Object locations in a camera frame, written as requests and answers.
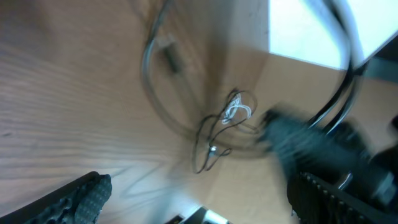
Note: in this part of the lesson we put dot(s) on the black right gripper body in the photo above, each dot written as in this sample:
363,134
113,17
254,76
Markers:
301,148

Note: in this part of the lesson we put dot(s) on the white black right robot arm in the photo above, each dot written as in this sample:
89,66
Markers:
373,181

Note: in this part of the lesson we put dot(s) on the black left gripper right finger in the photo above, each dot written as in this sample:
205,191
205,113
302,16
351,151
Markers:
315,201

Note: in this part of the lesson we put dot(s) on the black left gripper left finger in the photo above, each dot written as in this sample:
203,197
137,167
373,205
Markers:
79,202

